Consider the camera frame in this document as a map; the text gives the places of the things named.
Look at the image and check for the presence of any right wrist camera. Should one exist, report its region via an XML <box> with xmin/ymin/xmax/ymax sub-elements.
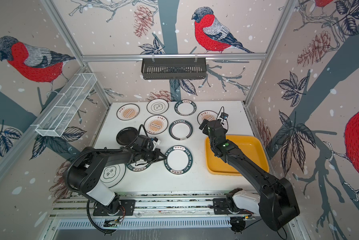
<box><xmin>217</xmin><ymin>112</ymin><xmax>228</xmax><ymax>125</ymax></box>

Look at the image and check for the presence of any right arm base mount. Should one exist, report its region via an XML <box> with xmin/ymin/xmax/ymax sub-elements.
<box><xmin>212</xmin><ymin>198</ymin><xmax>253</xmax><ymax>215</ymax></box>

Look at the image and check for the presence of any green lettered rim plate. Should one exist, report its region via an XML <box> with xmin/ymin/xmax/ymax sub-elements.
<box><xmin>164</xmin><ymin>145</ymin><xmax>193</xmax><ymax>175</ymax></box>
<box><xmin>126</xmin><ymin>152</ymin><xmax>154</xmax><ymax>172</ymax></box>

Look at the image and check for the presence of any white plate grey emblem back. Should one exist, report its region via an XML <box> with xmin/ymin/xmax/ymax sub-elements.
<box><xmin>146</xmin><ymin>99</ymin><xmax>169</xmax><ymax>115</ymax></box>

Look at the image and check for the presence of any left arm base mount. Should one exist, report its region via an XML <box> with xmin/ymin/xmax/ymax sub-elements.
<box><xmin>93</xmin><ymin>200</ymin><xmax>136</xmax><ymax>217</ymax></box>

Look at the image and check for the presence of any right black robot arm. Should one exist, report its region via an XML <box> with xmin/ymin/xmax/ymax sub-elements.
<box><xmin>199</xmin><ymin>120</ymin><xmax>300</xmax><ymax>231</ymax></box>

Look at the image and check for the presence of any white plate grey emblem front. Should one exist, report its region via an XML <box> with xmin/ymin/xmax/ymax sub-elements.
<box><xmin>100</xmin><ymin>164</ymin><xmax>126</xmax><ymax>188</ymax></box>

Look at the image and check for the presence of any yellow plastic bin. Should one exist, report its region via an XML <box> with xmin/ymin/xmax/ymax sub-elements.
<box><xmin>205</xmin><ymin>134</ymin><xmax>270</xmax><ymax>176</ymax></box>

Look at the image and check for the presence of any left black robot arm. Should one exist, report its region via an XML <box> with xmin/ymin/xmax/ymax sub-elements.
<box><xmin>64</xmin><ymin>147</ymin><xmax>166</xmax><ymax>215</ymax></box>

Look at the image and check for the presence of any white plate grey emblem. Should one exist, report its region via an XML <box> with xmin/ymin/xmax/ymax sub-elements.
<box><xmin>146</xmin><ymin>99</ymin><xmax>169</xmax><ymax>115</ymax></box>
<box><xmin>100</xmin><ymin>164</ymin><xmax>126</xmax><ymax>188</ymax></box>

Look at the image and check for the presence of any white mesh wall shelf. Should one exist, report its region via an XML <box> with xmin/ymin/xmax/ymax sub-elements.
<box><xmin>35</xmin><ymin>73</ymin><xmax>97</xmax><ymax>137</ymax></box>

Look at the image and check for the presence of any small black plate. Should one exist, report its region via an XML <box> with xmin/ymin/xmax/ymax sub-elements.
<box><xmin>116</xmin><ymin>127</ymin><xmax>139</xmax><ymax>146</ymax></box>

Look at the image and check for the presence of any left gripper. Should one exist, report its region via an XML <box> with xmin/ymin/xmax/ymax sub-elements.
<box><xmin>141</xmin><ymin>148</ymin><xmax>167</xmax><ymax>163</ymax></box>

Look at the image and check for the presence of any black wire wall basket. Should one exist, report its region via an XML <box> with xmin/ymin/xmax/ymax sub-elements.
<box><xmin>141</xmin><ymin>58</ymin><xmax>207</xmax><ymax>80</ymax></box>

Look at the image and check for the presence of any orange sunburst plate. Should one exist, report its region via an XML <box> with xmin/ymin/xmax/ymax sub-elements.
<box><xmin>144</xmin><ymin>115</ymin><xmax>168</xmax><ymax>135</ymax></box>
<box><xmin>197</xmin><ymin>110</ymin><xmax>217</xmax><ymax>125</ymax></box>
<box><xmin>116</xmin><ymin>104</ymin><xmax>140</xmax><ymax>121</ymax></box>

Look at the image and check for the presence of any dark green rim plate back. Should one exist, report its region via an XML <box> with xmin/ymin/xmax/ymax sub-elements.
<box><xmin>174</xmin><ymin>100</ymin><xmax>197</xmax><ymax>116</ymax></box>

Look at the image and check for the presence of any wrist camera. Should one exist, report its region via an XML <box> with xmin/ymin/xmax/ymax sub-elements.
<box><xmin>217</xmin><ymin>112</ymin><xmax>228</xmax><ymax>125</ymax></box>
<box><xmin>143</xmin><ymin>136</ymin><xmax>160</xmax><ymax>150</ymax></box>

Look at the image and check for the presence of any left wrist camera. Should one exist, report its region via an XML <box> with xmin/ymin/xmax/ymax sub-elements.
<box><xmin>143</xmin><ymin>136</ymin><xmax>160</xmax><ymax>150</ymax></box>

